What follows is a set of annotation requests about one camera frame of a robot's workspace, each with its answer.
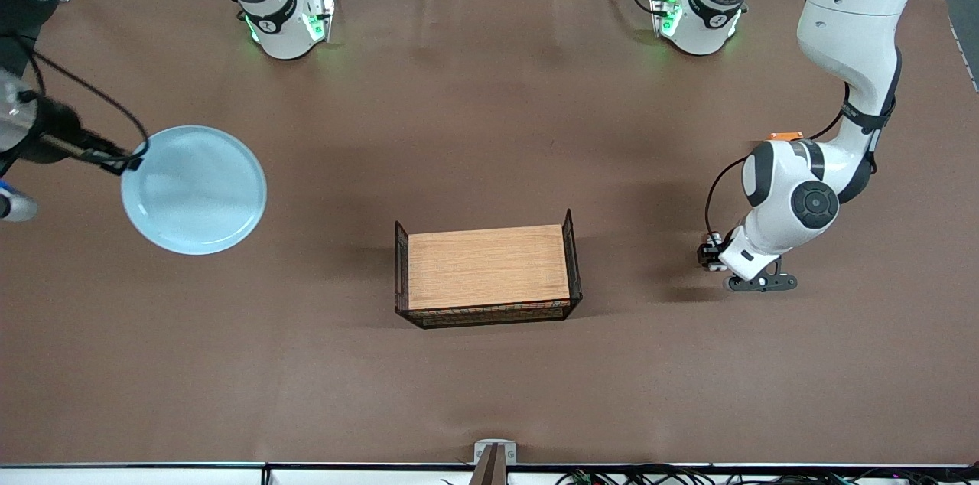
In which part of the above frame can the light blue round plate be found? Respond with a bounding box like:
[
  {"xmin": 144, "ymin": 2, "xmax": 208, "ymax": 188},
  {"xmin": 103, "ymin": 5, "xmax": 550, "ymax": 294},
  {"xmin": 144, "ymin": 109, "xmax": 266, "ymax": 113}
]
[{"xmin": 121, "ymin": 125, "xmax": 268, "ymax": 256}]

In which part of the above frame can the brown table cover sheet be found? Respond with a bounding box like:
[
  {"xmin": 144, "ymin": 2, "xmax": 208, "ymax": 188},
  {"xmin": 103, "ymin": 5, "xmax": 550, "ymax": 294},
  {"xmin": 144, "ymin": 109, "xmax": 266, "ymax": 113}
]
[{"xmin": 0, "ymin": 0, "xmax": 979, "ymax": 467}]

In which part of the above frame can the wooden board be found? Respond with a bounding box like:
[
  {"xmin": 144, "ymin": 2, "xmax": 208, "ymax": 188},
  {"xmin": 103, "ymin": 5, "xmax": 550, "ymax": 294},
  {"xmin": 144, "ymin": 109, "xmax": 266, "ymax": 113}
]
[{"xmin": 408, "ymin": 224, "xmax": 571, "ymax": 311}]

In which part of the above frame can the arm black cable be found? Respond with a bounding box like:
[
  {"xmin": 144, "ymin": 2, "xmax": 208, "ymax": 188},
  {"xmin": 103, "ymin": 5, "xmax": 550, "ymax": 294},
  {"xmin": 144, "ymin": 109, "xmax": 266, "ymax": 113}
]
[
  {"xmin": 704, "ymin": 106, "xmax": 846, "ymax": 241},
  {"xmin": 15, "ymin": 34, "xmax": 151, "ymax": 164}
]

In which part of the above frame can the wooden tray with wire sides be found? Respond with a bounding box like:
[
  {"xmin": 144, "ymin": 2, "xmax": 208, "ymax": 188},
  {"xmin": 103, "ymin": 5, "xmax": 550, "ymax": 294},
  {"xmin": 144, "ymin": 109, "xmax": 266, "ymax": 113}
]
[{"xmin": 394, "ymin": 209, "xmax": 583, "ymax": 330}]

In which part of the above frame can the black cable bundle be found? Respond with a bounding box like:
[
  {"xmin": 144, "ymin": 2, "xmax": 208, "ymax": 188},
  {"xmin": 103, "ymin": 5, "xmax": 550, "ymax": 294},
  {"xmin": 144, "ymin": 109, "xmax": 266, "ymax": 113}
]
[{"xmin": 440, "ymin": 466, "xmax": 979, "ymax": 485}]

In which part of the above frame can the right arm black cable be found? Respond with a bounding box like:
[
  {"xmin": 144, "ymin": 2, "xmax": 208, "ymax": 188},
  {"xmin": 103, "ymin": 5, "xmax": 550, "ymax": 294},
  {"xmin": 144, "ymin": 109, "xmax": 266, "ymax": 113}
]
[{"xmin": 15, "ymin": 34, "xmax": 151, "ymax": 164}]

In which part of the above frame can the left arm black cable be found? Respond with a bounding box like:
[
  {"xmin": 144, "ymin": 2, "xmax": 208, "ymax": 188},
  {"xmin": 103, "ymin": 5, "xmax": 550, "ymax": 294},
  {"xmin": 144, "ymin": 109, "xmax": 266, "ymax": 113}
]
[{"xmin": 704, "ymin": 106, "xmax": 846, "ymax": 241}]

